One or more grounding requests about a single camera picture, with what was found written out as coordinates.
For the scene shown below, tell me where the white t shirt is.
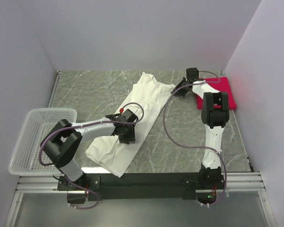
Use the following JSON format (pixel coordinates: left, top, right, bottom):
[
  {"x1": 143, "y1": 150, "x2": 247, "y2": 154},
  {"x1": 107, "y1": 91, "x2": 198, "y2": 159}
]
[{"x1": 86, "y1": 72, "x2": 175, "y2": 177}]

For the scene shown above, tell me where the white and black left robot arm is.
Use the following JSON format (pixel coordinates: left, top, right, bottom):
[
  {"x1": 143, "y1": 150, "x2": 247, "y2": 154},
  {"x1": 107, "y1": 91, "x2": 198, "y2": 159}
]
[{"x1": 38, "y1": 109, "x2": 142, "y2": 190}]

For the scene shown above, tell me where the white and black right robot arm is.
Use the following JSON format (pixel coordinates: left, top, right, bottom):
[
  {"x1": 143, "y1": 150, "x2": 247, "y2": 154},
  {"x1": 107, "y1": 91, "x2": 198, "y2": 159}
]
[{"x1": 172, "y1": 68, "x2": 230, "y2": 189}]

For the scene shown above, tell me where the folded red t shirt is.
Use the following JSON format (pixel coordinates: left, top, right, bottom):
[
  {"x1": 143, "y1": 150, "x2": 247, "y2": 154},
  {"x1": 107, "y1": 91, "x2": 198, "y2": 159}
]
[{"x1": 192, "y1": 77, "x2": 237, "y2": 110}]

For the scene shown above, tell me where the black base beam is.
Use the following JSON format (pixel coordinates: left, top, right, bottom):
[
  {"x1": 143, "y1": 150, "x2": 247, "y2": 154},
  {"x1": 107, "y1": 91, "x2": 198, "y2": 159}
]
[{"x1": 57, "y1": 173, "x2": 225, "y2": 204}]

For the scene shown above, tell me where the white plastic basket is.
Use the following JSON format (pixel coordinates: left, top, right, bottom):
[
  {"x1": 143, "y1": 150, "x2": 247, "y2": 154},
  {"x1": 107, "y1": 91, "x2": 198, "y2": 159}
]
[{"x1": 9, "y1": 108, "x2": 77, "y2": 176}]

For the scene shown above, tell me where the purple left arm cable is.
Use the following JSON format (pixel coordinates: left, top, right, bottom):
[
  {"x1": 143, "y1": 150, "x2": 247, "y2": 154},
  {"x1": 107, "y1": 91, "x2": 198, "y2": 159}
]
[{"x1": 39, "y1": 102, "x2": 145, "y2": 210}]

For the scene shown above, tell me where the aluminium rail frame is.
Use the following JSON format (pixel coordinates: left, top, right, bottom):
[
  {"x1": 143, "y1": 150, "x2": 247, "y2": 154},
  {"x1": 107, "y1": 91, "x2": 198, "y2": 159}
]
[{"x1": 5, "y1": 172, "x2": 277, "y2": 227}]

